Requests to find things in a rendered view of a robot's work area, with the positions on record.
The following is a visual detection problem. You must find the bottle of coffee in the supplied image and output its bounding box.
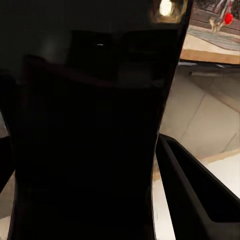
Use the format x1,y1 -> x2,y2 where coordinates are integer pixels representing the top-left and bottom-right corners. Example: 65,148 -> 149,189
0,0 -> 194,240

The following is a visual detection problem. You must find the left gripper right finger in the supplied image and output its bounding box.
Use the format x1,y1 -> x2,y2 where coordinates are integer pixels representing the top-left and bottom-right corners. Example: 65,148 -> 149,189
155,133 -> 240,240

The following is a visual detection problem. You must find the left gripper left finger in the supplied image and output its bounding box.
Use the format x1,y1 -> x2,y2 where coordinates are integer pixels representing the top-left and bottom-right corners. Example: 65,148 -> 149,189
0,136 -> 15,193

